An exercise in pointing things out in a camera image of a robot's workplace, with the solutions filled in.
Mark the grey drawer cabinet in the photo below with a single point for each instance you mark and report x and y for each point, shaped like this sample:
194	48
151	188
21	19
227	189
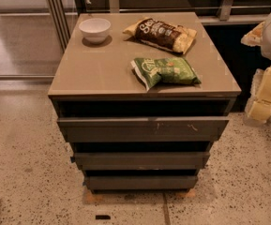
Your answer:
97	81

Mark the white ceramic bowl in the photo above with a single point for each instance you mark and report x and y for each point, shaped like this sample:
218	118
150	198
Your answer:
95	30

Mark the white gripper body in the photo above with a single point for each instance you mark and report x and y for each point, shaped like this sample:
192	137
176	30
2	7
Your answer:
261	85

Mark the green chip bag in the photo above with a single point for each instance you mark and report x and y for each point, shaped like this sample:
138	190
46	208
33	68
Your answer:
174	70

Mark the grey metal railing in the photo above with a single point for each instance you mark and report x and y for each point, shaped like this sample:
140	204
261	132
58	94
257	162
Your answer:
212	12

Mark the grey bottom drawer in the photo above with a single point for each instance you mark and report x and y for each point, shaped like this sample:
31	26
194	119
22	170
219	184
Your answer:
139	182

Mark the grey drawer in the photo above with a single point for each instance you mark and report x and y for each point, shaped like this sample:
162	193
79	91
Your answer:
145	129
139	182
141	161

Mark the grey middle drawer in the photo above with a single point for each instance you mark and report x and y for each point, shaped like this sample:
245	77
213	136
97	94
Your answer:
141	161

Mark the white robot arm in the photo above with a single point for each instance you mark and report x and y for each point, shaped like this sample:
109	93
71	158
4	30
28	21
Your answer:
265	49

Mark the brown chip bag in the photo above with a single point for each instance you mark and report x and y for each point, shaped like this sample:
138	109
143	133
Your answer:
162	35

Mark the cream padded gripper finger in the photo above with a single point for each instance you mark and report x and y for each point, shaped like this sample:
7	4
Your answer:
258	111

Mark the grey top drawer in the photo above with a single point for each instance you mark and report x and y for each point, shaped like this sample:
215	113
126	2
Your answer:
145	129

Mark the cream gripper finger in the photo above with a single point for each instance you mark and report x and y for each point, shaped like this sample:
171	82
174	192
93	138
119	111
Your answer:
254	36

